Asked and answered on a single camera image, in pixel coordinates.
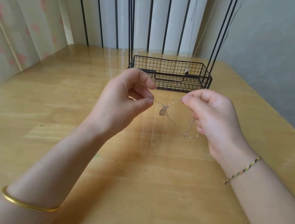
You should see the person's right hand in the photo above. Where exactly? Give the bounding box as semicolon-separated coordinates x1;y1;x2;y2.
170;85;265;176

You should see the person's left hand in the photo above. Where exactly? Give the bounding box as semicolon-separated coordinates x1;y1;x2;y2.
78;60;160;149

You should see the silver chain with silver pendant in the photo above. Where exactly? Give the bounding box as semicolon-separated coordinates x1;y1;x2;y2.
147;92;205;141

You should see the chain necklace with pendant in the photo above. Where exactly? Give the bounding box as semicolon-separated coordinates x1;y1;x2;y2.
180;0;220;80

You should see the black wire jewelry rack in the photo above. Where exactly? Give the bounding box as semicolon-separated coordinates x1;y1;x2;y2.
108;0;248;102

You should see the person's left forearm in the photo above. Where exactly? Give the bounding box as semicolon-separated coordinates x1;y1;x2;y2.
0;109;110;224

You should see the white black-striped curtain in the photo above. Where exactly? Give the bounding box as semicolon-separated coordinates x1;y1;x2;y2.
40;0;210;68

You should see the pink floral curtain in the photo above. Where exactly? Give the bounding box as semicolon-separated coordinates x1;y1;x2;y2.
0;0;81;114

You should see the gold bangle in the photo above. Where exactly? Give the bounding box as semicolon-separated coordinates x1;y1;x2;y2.
0;184;65;216

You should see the braided cord bracelet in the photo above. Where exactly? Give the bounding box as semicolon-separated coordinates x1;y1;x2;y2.
224;150;263;191

